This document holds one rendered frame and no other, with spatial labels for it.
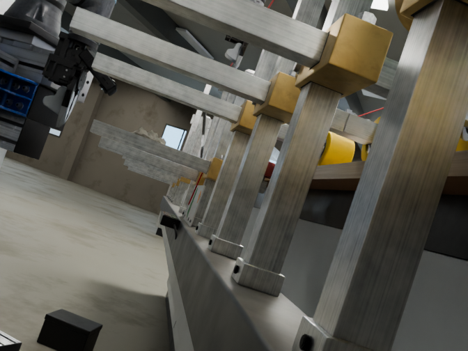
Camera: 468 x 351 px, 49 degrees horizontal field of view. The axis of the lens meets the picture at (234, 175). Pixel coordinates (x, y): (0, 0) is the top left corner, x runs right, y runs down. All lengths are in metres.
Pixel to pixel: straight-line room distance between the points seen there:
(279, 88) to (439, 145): 0.44
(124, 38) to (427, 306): 0.52
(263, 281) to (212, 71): 0.34
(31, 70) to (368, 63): 1.04
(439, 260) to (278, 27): 0.32
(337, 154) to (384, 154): 0.71
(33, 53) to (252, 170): 0.80
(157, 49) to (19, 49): 0.75
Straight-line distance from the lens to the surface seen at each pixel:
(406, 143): 0.30
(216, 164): 1.20
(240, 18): 0.51
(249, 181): 0.78
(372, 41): 0.50
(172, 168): 1.48
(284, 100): 0.73
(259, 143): 0.79
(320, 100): 0.55
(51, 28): 1.50
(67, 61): 1.26
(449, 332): 0.60
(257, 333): 0.35
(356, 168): 0.80
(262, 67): 1.06
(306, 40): 0.52
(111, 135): 1.24
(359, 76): 0.49
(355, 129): 0.79
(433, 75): 0.31
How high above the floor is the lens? 0.77
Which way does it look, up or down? 4 degrees up
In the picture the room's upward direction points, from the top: 19 degrees clockwise
